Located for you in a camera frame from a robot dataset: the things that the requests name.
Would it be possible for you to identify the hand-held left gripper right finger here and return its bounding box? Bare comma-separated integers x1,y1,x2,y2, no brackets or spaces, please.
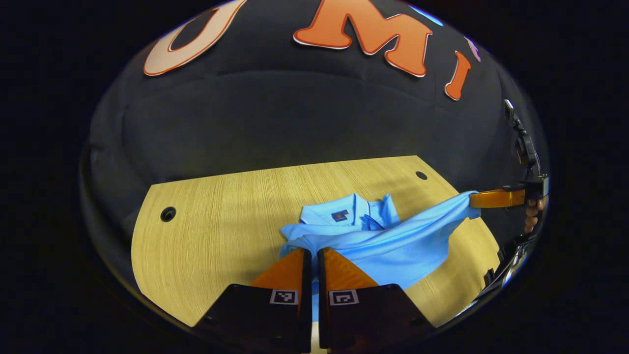
317,247,437,354

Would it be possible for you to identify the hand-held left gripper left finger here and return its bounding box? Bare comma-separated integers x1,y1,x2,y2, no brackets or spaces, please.
193,248,314,354

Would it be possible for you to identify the light blue T-shirt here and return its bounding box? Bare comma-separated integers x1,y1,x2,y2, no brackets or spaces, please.
279,191,482,325

